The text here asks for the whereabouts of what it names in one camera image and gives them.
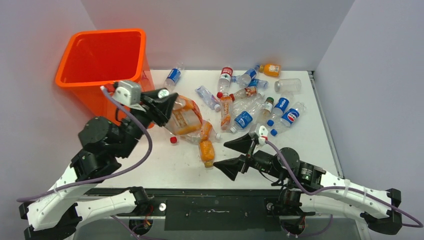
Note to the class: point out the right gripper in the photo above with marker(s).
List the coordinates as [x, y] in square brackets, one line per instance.
[230, 166]

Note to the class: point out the orange juice bottle at back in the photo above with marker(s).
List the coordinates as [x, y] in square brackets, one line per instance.
[271, 70]

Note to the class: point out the crushed clear water bottle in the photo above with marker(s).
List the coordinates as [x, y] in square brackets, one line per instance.
[208, 98]

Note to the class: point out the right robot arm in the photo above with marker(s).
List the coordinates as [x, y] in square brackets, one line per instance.
[307, 189]

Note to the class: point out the clear bottle red label red cap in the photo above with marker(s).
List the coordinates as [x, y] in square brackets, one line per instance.
[172, 138]

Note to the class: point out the blue label bottle at back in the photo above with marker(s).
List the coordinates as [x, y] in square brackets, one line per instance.
[245, 79]

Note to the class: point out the brown label red cap bottle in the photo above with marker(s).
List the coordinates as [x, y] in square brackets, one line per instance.
[244, 93]

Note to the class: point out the large crushed orange tea bottle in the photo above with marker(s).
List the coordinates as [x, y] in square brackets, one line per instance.
[205, 133]

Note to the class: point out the small orange juice bottle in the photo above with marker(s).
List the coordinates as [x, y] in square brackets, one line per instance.
[207, 153]

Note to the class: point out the red white label bottle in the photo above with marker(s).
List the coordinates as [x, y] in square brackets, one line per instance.
[224, 81]

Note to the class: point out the blue label clear bottle centre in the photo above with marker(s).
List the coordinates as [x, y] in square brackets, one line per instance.
[246, 112]

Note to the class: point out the pepsi bottle upper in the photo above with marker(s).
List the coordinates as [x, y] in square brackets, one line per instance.
[280, 107]

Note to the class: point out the pepsi bottle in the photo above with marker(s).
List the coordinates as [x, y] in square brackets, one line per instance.
[280, 107]
[283, 123]

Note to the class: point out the clear wide plastic jar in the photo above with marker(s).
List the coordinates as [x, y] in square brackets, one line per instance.
[292, 85]

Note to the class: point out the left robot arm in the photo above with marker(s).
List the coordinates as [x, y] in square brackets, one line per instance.
[58, 213]

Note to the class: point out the green cap tea bottle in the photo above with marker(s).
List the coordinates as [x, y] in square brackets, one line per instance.
[265, 113]

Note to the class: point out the orange plastic bin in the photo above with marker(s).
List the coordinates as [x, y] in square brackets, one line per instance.
[100, 57]

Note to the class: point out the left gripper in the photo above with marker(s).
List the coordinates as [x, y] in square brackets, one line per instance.
[159, 114]

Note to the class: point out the pepsi bottle lower right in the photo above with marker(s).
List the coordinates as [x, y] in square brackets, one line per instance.
[283, 123]

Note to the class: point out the light blue crushed bottle back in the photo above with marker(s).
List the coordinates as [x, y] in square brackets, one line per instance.
[255, 82]

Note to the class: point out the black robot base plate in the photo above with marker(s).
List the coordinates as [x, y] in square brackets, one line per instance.
[217, 210]

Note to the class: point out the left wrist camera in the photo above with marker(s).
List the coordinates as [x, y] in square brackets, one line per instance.
[127, 93]

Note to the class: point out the slim orange label bottle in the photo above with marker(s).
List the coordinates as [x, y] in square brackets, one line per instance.
[226, 105]

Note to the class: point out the blue label bottle near bin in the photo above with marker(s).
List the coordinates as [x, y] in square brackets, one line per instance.
[173, 77]

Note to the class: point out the crushed orange tea bottle front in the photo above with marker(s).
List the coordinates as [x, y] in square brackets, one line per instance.
[185, 117]

